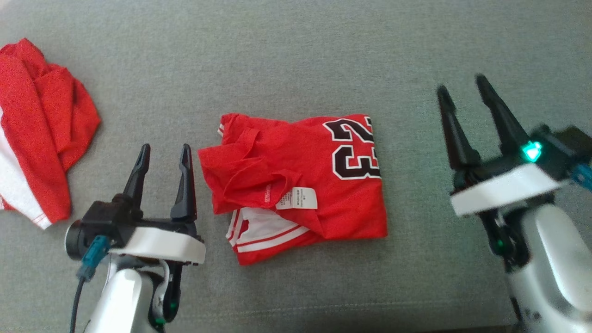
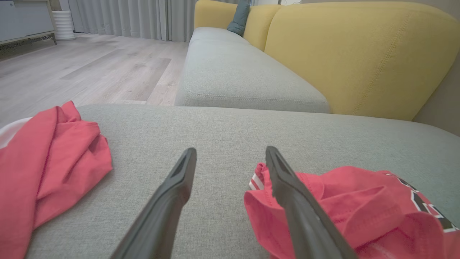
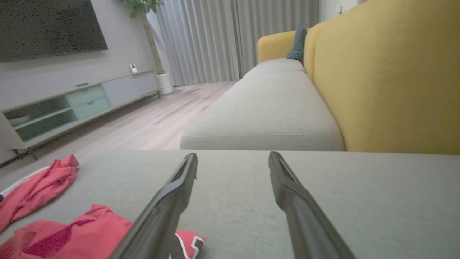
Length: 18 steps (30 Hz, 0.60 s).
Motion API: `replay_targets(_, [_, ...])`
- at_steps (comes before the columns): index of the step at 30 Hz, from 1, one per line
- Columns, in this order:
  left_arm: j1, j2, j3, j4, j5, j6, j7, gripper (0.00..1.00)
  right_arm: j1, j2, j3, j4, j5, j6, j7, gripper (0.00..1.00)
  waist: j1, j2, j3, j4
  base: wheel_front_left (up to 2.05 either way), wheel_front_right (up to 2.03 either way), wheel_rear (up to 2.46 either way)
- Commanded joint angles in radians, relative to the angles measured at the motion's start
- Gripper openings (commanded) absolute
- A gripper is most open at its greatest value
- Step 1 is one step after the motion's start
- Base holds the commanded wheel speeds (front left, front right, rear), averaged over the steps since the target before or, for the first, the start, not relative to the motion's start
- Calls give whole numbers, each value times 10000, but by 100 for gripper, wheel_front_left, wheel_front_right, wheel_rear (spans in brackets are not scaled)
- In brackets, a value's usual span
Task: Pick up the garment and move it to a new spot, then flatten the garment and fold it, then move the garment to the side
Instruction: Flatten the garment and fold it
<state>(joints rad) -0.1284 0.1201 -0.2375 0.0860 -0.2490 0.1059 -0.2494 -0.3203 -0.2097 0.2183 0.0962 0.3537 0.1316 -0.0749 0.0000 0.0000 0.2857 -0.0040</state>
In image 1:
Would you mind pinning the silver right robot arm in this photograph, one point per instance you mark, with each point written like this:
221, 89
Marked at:
550, 273

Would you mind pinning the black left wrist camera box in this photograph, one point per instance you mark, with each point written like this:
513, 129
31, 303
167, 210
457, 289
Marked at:
104, 222

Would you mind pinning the red basketball jersey number 23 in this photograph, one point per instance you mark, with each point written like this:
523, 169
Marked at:
300, 185

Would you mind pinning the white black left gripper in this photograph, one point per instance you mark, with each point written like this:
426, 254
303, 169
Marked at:
162, 243

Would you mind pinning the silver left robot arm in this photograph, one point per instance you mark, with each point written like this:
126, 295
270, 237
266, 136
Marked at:
120, 300

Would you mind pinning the red shorts with white stripe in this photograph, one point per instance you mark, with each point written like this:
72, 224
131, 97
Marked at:
41, 129

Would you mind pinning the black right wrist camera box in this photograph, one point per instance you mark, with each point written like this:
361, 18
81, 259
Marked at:
564, 148

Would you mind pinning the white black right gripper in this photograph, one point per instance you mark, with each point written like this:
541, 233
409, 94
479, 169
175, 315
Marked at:
504, 189

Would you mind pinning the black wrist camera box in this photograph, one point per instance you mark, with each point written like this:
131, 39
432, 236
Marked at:
104, 222
564, 148

